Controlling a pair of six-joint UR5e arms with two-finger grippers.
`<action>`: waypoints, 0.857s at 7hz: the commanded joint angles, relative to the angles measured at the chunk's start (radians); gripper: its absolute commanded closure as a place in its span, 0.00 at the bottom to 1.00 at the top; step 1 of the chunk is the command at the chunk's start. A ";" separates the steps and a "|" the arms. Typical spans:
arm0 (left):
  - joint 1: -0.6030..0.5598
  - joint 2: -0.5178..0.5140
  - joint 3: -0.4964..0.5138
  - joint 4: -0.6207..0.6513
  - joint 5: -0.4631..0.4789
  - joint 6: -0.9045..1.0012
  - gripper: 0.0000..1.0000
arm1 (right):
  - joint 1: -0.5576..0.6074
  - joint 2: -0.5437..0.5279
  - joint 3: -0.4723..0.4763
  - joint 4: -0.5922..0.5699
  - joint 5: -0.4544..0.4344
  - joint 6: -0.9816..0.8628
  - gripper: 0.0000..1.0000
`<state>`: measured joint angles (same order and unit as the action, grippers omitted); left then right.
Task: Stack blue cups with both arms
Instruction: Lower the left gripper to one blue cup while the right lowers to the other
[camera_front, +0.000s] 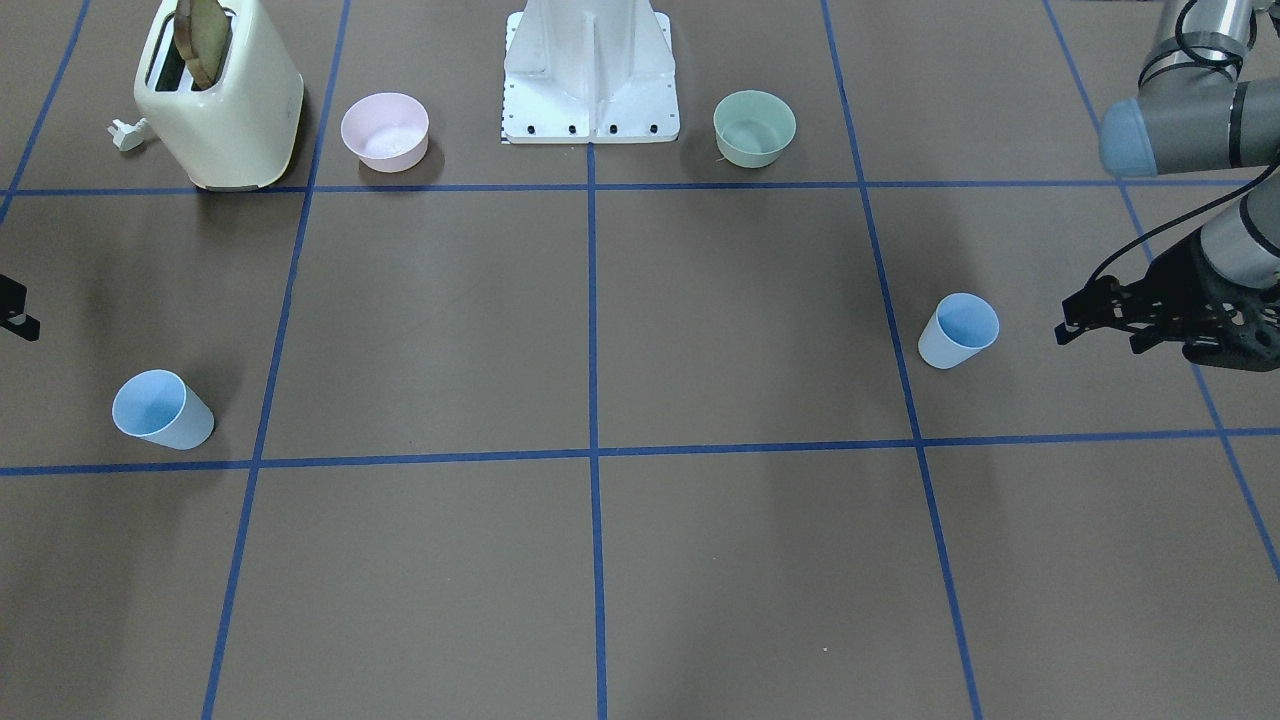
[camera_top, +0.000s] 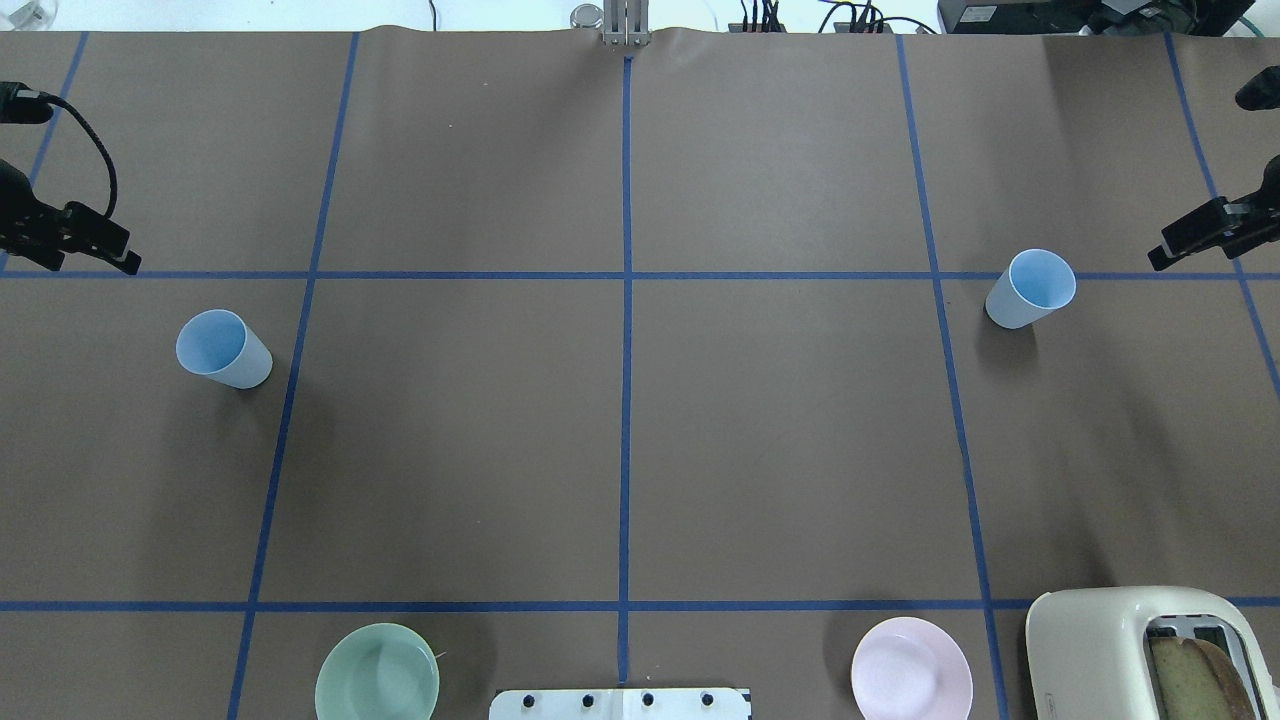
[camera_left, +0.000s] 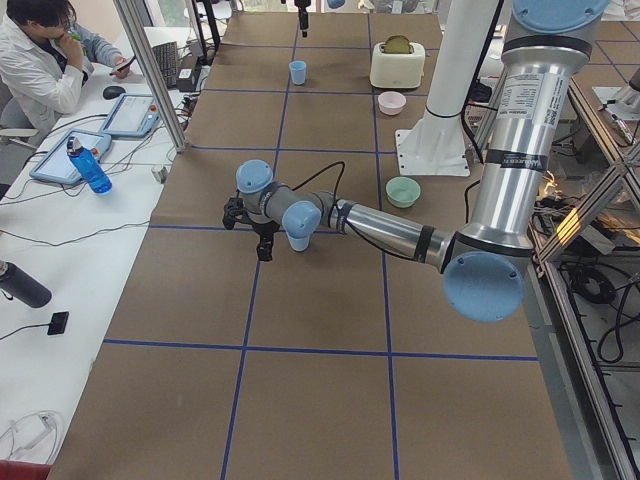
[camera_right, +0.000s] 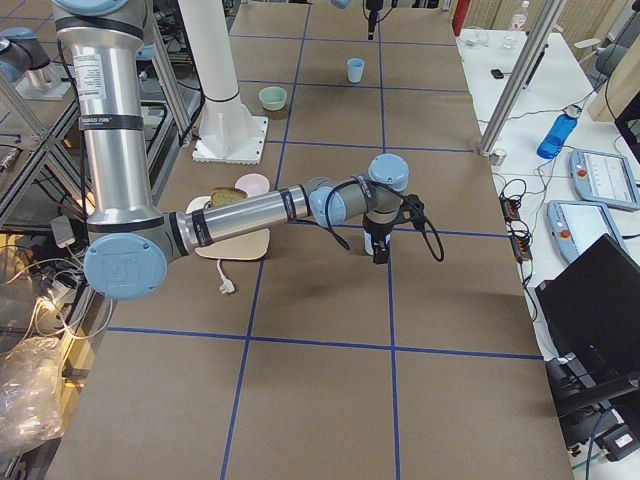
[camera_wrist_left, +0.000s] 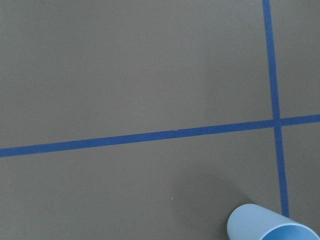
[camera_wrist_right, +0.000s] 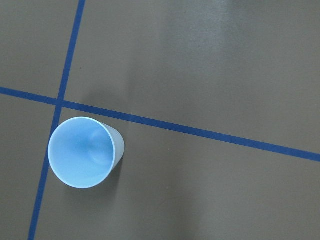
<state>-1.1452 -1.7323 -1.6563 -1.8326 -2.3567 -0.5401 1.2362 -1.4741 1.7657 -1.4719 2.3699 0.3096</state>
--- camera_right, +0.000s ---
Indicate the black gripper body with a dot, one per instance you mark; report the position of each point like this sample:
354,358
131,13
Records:
371,15
377,232

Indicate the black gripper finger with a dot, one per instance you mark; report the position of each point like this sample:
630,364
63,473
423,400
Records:
380,253
371,25

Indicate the blue cup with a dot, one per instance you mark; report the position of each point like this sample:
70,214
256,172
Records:
355,70
370,244

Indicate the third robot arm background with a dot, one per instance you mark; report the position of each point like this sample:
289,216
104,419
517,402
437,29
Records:
25,64

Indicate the cream toaster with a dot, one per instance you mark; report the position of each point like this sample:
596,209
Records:
250,246

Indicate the green bowl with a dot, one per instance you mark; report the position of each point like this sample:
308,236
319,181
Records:
273,98

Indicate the pink bowl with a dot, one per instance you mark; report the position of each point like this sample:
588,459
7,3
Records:
253,184

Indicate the orange black power strip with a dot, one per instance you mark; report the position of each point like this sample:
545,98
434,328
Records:
519,233

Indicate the bread slice in toaster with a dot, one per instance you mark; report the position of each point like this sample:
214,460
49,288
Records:
225,195

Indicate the lower teach pendant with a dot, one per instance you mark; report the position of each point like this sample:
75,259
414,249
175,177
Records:
576,225

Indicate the teach pendant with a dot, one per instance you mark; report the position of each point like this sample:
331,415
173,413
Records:
604,177
576,225

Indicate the blue water bottle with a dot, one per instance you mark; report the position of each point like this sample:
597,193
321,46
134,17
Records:
559,132

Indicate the black laptop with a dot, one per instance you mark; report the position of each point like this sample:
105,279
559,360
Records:
594,304

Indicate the upper teach pendant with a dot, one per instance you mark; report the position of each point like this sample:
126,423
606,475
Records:
604,177

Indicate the black monitor stand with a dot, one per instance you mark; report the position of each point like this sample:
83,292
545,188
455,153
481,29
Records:
574,389

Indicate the crumpled plastic bag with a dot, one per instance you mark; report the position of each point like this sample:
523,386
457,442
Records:
31,387

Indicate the white camera pole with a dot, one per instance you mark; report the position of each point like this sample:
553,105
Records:
207,32

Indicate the aluminium frame post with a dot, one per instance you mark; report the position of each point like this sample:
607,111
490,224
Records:
531,50

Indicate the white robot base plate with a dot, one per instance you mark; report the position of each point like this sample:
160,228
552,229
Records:
227,142

